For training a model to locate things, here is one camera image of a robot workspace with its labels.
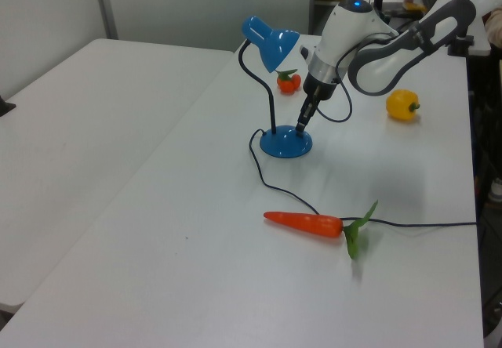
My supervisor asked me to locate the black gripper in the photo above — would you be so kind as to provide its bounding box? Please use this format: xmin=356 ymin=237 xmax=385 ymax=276
xmin=296 ymin=73 xmax=339 ymax=134

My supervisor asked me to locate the blue desk lamp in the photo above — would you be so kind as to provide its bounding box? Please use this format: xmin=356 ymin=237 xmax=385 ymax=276
xmin=239 ymin=16 xmax=314 ymax=159

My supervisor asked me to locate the tangerine bunch with leaves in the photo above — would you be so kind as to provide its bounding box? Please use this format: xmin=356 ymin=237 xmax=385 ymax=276
xmin=275 ymin=68 xmax=302 ymax=95

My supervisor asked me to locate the yellow bell pepper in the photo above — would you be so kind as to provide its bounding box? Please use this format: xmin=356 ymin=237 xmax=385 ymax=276
xmin=385 ymin=89 xmax=421 ymax=122

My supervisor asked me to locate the orange carrot with green leaves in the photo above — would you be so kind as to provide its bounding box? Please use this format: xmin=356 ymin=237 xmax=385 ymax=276
xmin=263 ymin=199 xmax=380 ymax=260

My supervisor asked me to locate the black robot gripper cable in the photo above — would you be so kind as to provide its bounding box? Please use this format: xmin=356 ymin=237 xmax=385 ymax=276
xmin=315 ymin=36 xmax=397 ymax=124

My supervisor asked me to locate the black lamp power cable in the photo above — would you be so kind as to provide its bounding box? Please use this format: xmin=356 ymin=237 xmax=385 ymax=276
xmin=249 ymin=129 xmax=478 ymax=230

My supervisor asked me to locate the black table clamp mount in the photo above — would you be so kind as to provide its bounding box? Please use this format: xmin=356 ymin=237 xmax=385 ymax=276
xmin=446 ymin=30 xmax=476 ymax=57

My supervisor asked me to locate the black camera stand foot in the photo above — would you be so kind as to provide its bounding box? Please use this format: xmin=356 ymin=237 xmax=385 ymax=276
xmin=0 ymin=94 xmax=17 ymax=118

